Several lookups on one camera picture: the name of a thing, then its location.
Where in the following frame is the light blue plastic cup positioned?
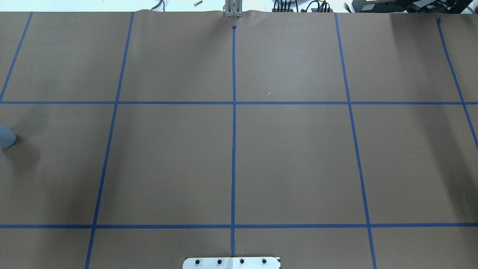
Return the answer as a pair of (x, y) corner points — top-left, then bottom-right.
(0, 124), (17, 148)

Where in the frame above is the aluminium frame post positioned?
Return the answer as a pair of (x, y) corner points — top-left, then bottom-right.
(223, 0), (243, 18)

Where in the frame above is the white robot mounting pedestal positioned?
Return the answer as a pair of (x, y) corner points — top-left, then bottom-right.
(182, 257), (282, 269)

